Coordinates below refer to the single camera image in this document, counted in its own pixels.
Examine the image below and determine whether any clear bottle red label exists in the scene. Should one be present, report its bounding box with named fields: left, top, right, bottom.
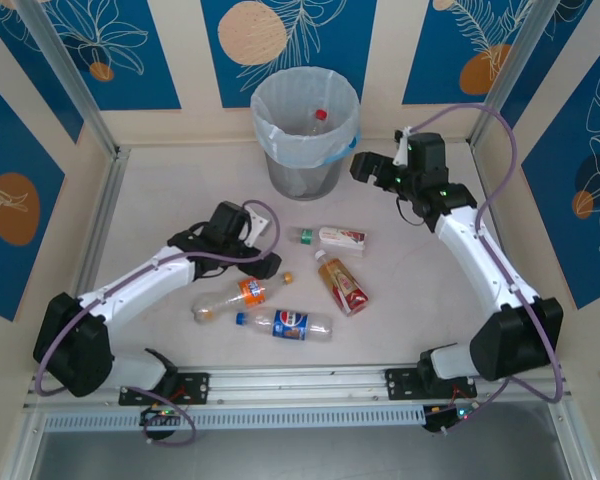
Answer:
left=299, top=108, right=330, bottom=139

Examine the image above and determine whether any grey metal mesh bin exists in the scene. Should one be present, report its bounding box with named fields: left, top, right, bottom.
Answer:
left=263, top=144, right=346, bottom=201

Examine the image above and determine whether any translucent white bin liner bag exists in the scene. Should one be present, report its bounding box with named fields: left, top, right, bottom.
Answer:
left=250, top=66, right=364, bottom=171

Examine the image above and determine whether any orange label bottle orange cap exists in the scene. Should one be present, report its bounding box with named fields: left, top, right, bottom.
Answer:
left=190, top=271, right=295, bottom=322

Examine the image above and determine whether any blue label cola bottle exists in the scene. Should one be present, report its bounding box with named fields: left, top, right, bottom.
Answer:
left=235, top=308, right=335, bottom=345

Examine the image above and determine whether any green cap bottle red label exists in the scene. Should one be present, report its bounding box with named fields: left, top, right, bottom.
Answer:
left=293, top=225, right=369, bottom=259

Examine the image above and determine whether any amber tea bottle white cap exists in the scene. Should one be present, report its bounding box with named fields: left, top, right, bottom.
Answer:
left=313, top=248, right=371, bottom=318

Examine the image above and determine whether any small circuit board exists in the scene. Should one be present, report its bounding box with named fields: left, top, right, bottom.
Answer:
left=423, top=403, right=476, bottom=434
left=139, top=405, right=187, bottom=427

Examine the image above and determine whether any thin black cable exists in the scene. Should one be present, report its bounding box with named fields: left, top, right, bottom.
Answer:
left=395, top=195, right=427, bottom=227

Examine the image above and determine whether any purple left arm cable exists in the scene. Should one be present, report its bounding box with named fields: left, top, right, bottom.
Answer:
left=33, top=198, right=282, bottom=399

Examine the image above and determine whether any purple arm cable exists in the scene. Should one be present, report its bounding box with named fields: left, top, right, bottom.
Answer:
left=33, top=198, right=282, bottom=399
left=412, top=102, right=566, bottom=404

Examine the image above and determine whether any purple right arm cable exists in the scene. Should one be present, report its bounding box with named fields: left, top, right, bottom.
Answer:
left=412, top=102, right=566, bottom=404

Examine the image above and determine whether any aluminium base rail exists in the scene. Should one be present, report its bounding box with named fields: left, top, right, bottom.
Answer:
left=23, top=368, right=574, bottom=409

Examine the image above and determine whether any grey slotted cable duct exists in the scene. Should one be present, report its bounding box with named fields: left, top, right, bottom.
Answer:
left=43, top=405, right=427, bottom=432

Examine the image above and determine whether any aluminium frame post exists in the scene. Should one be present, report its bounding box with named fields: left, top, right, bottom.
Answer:
left=17, top=0, right=120, bottom=157
left=468, top=0, right=554, bottom=147

